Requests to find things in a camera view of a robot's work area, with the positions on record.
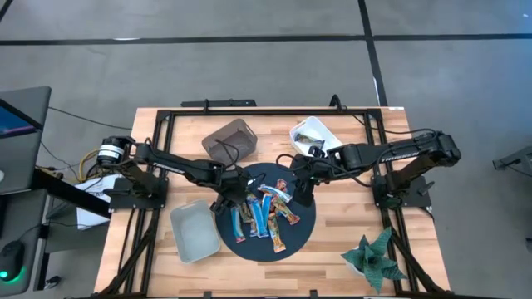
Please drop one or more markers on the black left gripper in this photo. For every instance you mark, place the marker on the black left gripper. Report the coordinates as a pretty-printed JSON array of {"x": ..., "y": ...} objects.
[{"x": 234, "y": 187}]

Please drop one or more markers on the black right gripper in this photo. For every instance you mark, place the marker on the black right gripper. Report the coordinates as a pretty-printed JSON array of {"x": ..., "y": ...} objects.
[{"x": 305, "y": 178}]

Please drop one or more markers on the green yellow granola bar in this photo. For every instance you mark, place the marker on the green yellow granola bar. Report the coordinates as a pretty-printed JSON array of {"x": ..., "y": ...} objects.
[{"x": 245, "y": 212}]

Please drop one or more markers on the blue granola bar wrapper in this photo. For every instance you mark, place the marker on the blue granola bar wrapper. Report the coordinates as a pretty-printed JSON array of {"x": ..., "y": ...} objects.
[
  {"x": 252, "y": 218},
  {"x": 237, "y": 224},
  {"x": 266, "y": 214}
]

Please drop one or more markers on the white blue granola bar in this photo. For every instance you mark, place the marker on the white blue granola bar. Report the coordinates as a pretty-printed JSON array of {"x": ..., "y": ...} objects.
[{"x": 274, "y": 192}]

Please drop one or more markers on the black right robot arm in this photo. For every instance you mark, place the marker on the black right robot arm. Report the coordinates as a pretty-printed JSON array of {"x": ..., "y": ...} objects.
[{"x": 374, "y": 155}]

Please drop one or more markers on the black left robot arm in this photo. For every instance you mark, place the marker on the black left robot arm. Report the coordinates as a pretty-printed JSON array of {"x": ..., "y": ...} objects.
[{"x": 183, "y": 166}]

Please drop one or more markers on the red granola bar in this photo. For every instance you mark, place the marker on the red granola bar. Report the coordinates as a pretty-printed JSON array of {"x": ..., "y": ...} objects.
[{"x": 282, "y": 184}]

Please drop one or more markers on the dark granola bar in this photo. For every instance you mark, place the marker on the dark granola bar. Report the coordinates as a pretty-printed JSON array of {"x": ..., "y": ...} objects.
[{"x": 309, "y": 141}]

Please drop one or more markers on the light gray plastic bin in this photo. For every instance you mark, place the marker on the light gray plastic bin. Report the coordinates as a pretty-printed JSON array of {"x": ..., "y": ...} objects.
[{"x": 195, "y": 236}]

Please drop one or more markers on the round dark blue woven mat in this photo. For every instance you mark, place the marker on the round dark blue woven mat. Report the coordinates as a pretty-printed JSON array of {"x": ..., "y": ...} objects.
[{"x": 257, "y": 249}]

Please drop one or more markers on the dark gray translucent bin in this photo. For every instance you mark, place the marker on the dark gray translucent bin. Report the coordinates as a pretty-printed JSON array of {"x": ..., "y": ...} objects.
[{"x": 237, "y": 137}]

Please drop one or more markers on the white plastic bin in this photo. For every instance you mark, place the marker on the white plastic bin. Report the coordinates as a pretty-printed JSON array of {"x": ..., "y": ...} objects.
[{"x": 316, "y": 126}]

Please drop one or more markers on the white plant pot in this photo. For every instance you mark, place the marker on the white plant pot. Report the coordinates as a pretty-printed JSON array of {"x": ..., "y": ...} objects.
[{"x": 354, "y": 268}]

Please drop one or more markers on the green succulent plant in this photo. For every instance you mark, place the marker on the green succulent plant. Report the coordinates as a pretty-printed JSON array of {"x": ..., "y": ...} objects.
[{"x": 374, "y": 259}]

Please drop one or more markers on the black power strip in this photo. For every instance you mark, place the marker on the black power strip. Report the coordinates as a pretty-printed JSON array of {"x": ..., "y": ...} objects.
[{"x": 220, "y": 103}]

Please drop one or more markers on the black clamp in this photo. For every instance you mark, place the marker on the black clamp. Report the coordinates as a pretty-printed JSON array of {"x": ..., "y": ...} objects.
[{"x": 336, "y": 101}]

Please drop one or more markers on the white paper sheet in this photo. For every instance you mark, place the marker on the white paper sheet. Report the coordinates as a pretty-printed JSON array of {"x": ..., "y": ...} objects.
[{"x": 93, "y": 199}]

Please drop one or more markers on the black desk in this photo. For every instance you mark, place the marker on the black desk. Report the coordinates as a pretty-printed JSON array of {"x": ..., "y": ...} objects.
[{"x": 62, "y": 193}]

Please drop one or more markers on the small black plug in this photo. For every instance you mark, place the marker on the small black plug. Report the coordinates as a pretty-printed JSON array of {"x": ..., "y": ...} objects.
[{"x": 52, "y": 282}]

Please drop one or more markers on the gray laptop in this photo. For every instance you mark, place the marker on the gray laptop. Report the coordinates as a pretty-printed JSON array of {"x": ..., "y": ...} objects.
[{"x": 25, "y": 158}]

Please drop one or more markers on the gray stand foot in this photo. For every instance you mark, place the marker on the gray stand foot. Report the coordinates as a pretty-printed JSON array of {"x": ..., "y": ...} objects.
[{"x": 513, "y": 160}]

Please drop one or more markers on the black computer mouse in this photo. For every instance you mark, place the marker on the black computer mouse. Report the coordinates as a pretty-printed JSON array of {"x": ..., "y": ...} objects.
[{"x": 10, "y": 259}]

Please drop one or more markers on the black aluminium table frame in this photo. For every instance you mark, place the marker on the black aluminium table frame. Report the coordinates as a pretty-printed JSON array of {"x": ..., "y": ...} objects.
[{"x": 270, "y": 112}]

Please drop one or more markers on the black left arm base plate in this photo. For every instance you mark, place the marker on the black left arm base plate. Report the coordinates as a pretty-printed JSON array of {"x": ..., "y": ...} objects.
[{"x": 124, "y": 199}]

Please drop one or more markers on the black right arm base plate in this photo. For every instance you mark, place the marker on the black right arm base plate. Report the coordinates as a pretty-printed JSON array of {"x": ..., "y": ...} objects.
[{"x": 420, "y": 199}]

